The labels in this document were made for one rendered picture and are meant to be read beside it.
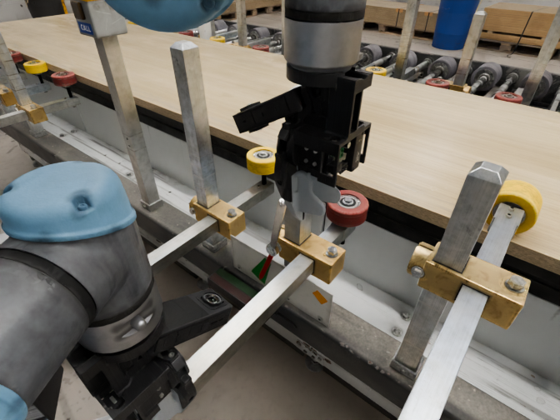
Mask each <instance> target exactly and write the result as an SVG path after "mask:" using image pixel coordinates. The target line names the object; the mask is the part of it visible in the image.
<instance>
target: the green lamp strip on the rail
mask: <svg viewBox="0 0 560 420"><path fill-rule="evenodd" d="M216 274H218V275H219V276H221V277H222V278H224V279H226V280H227V281H229V282H230V283H231V284H233V285H234V286H235V287H237V288H239V289H240V290H242V291H243V292H245V293H246V294H247V295H249V296H250V297H251V298H254V297H255V296H256V295H257V294H258V292H257V291H255V290H254V289H252V288H251V287H249V286H248V285H247V284H245V283H244V282H242V281H240V280H239V279H237V278H235V277H234V276H233V275H231V274H230V273H228V272H226V271H225V270H223V269H221V268H220V269H219V270H218V271H216Z"/></svg>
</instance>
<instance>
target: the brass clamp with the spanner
mask: <svg viewBox="0 0 560 420"><path fill-rule="evenodd" d="M278 243H279V244H280V245H281V248H282V250H281V252H279V257H281V258H283V259H285V260H287V261H288V262H292V261H293V260H294V259H295V258H296V257H297V256H298V255H299V254H300V253H301V254H302V255H304V256H306V257H307V258H310V259H312V260H313V261H314V264H313V273H312V274H311V275H313V276H314V277H315V278H318V279H320V280H321V281H323V282H325V283H326V284H330V283H331V282H332V281H333V279H334V278H335V277H336V276H337V275H338V274H339V273H340V272H341V271H342V270H343V264H344V259H345V253H346V250H345V249H343V248H341V247H339V246H337V245H335V244H333V243H331V242H329V241H327V240H325V239H323V238H321V237H319V236H317V235H315V234H313V233H311V232H310V236H309V237H308V238H307V239H305V240H304V241H303V242H302V243H301V244H300V245H298V244H296V243H295V242H293V241H291V240H289V239H287V238H285V237H284V225H282V228H281V232H280V236H279V239H278ZM331 246H333V247H336V248H337V253H338V255H337V257H335V258H330V257H328V256H327V255H326V251H327V250H328V248H329V247H331Z"/></svg>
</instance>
